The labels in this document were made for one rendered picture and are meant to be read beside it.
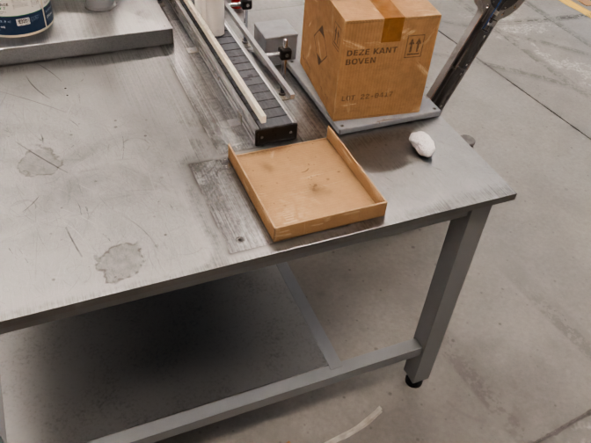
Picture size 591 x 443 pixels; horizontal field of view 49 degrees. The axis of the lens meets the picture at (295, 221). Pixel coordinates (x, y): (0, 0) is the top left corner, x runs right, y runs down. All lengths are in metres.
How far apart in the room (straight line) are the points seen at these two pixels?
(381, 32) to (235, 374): 0.99
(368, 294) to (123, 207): 1.19
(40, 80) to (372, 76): 0.88
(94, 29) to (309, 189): 0.86
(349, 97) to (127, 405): 0.99
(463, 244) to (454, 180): 0.18
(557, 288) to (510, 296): 0.20
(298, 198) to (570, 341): 1.34
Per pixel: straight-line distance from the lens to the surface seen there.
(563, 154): 3.33
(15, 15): 1.96
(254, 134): 1.56
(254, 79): 1.73
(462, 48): 2.49
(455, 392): 2.19
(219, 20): 1.91
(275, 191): 1.44
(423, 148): 1.60
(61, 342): 1.98
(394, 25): 1.57
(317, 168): 1.51
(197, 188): 1.45
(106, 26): 2.00
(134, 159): 1.54
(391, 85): 1.65
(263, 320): 1.96
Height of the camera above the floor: 1.76
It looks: 43 degrees down
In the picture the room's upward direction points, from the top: 5 degrees clockwise
